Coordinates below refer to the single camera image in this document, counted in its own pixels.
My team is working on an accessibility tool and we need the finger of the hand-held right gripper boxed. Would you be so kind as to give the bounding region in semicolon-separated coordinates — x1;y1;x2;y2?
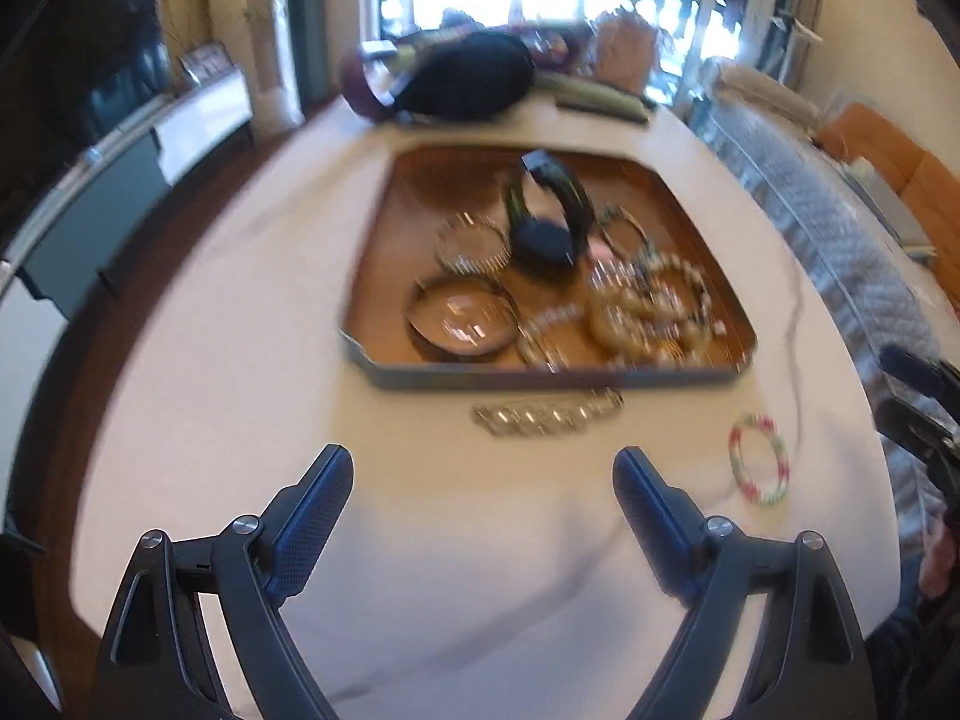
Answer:
876;396;960;482
881;345;960;401

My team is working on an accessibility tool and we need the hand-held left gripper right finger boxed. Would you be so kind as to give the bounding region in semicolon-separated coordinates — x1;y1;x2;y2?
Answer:
611;446;878;720

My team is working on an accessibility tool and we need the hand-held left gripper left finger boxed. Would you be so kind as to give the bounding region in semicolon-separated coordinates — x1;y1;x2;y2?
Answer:
97;444;355;720

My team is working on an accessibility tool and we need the pink bead bracelet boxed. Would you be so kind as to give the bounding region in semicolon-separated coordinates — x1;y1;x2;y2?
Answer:
727;412;793;508

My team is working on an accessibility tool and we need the silver link bracelet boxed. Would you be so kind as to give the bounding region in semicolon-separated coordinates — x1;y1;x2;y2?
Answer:
471;388;625;437

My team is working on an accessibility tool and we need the pile of bead bracelets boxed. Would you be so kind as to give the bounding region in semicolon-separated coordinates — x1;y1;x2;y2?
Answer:
435;202;733;373

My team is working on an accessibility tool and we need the dark round bangle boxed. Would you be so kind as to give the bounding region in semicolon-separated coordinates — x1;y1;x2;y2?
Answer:
407;277;520;355

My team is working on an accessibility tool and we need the black wrist watch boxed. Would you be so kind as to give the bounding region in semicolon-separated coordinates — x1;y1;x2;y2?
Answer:
504;152;598;283

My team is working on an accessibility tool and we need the copper embossed tray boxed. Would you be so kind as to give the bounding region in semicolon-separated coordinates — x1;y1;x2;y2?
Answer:
337;144;758;391

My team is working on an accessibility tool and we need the person's right hand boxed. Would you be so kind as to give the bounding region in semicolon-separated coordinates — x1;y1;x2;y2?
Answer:
919;517;960;599

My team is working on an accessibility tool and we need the sofa with quilted cover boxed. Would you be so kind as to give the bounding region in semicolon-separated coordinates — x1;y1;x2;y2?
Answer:
690;60;960;541

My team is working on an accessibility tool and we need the grey box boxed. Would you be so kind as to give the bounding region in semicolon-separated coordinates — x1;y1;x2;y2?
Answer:
847;157;932;256

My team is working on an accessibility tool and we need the orange sofa cushion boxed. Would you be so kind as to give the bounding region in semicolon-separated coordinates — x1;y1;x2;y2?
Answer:
817;103;960;271

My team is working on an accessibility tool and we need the rolled white pillow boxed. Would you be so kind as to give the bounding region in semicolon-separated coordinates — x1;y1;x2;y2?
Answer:
712;64;815;136

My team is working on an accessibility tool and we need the white stand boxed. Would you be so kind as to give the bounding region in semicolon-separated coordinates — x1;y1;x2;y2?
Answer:
772;10;815;83

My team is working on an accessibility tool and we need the white grey television cabinet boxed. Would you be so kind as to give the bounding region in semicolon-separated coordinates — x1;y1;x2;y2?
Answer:
0;67;256;406

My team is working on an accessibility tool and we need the black remote control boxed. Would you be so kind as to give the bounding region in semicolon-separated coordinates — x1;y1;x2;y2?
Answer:
555;94;650;122

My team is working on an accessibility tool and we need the white rod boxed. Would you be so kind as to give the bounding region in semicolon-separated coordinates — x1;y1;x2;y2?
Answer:
22;90;175;220

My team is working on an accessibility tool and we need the brown paper bag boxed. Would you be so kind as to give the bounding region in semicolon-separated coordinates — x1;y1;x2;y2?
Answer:
592;15;662;91

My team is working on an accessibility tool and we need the long green case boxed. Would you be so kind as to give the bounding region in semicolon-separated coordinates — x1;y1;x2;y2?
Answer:
536;73;638;110

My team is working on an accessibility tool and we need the black bag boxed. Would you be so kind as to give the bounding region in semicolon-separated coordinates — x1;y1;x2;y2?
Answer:
394;34;538;122

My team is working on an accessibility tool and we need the white tower air conditioner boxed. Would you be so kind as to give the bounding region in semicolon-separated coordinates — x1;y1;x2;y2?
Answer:
206;0;305;130

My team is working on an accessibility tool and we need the teal curtain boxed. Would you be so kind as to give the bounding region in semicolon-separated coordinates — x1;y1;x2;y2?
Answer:
289;0;332;103

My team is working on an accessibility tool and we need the flat screen television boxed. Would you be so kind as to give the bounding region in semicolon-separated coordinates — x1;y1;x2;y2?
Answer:
0;0;178;241

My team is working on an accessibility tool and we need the tall stemmed potted plant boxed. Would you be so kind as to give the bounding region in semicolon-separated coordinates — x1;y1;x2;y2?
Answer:
161;0;286;55

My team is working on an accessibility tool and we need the photo frame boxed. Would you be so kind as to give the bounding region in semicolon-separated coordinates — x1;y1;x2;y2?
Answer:
178;45;230;85

